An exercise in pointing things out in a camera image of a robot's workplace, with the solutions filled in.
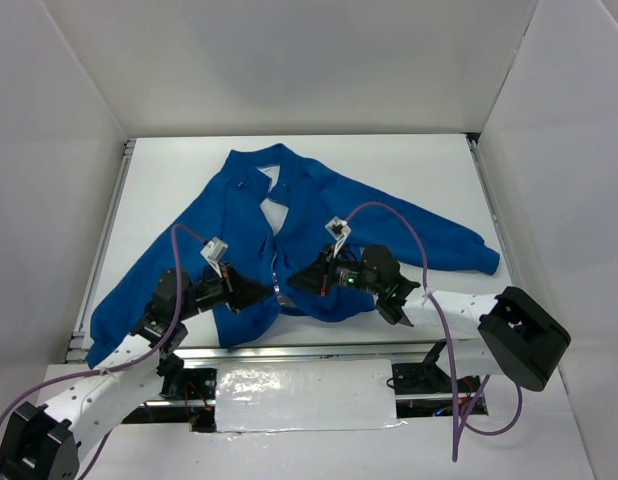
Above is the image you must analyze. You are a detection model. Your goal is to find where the silver zipper pull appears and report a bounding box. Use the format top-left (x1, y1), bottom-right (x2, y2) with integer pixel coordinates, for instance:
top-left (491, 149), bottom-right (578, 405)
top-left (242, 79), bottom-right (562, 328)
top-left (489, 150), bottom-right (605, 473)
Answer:
top-left (276, 293), bottom-right (296, 308)

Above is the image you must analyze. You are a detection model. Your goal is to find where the blue zip-up jacket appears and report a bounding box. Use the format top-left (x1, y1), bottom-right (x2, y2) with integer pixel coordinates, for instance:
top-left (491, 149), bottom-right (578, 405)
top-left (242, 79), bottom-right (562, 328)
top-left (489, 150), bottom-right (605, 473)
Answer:
top-left (87, 144), bottom-right (500, 366)

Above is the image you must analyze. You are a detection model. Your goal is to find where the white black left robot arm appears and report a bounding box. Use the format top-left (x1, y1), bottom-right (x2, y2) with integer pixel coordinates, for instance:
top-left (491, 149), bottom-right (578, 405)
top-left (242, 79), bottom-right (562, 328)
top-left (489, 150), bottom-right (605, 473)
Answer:
top-left (0, 264), bottom-right (272, 479)

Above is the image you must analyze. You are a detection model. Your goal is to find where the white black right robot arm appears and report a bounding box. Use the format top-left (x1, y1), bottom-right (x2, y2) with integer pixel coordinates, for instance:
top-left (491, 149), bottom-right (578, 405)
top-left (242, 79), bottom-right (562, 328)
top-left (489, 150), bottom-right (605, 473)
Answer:
top-left (288, 245), bottom-right (571, 392)

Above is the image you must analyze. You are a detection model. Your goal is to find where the white front cover panel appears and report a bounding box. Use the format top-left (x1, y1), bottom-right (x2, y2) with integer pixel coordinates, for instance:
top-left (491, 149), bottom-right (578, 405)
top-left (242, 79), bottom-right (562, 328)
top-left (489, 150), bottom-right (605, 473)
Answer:
top-left (215, 359), bottom-right (399, 433)

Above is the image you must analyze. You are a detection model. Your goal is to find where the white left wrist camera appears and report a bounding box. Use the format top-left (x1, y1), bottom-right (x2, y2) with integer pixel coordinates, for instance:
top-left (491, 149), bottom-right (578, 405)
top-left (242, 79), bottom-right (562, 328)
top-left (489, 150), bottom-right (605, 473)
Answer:
top-left (200, 237), bottom-right (228, 277)

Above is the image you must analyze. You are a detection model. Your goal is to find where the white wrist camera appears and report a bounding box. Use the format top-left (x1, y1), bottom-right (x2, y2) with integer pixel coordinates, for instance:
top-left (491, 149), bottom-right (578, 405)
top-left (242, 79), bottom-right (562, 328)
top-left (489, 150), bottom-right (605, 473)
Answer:
top-left (325, 216), bottom-right (351, 256)
top-left (200, 237), bottom-right (228, 277)

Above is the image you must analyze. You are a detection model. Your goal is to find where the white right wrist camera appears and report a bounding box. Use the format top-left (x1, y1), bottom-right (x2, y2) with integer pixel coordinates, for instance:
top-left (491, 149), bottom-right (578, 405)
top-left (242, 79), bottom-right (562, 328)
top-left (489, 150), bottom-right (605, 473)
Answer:
top-left (325, 216), bottom-right (351, 256)

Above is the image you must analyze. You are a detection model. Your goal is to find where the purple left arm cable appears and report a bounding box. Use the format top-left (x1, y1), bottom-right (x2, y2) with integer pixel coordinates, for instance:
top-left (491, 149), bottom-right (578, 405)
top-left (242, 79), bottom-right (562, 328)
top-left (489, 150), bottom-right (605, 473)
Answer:
top-left (0, 223), bottom-right (210, 480)

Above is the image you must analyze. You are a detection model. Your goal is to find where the front aluminium frame rail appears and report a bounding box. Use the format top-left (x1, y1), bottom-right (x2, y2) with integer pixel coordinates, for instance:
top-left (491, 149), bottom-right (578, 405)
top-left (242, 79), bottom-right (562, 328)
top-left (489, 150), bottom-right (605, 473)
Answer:
top-left (175, 342), bottom-right (437, 363)

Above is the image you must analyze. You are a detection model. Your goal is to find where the aluminium frame rail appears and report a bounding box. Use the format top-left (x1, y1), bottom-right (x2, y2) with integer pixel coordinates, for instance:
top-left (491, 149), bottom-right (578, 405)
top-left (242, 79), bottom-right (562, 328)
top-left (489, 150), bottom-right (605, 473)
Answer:
top-left (63, 138), bottom-right (137, 364)
top-left (466, 132), bottom-right (552, 312)
top-left (175, 342), bottom-right (437, 363)

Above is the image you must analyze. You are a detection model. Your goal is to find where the left aluminium frame rail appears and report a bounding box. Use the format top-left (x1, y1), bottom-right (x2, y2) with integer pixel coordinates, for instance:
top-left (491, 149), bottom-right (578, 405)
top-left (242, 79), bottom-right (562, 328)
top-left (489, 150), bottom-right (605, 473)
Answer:
top-left (63, 138), bottom-right (137, 364)

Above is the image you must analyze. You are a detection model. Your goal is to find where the right aluminium frame rail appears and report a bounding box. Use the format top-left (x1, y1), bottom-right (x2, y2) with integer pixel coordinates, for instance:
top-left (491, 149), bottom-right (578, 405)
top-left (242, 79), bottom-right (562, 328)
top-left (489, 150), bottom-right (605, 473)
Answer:
top-left (466, 132), bottom-right (552, 312)

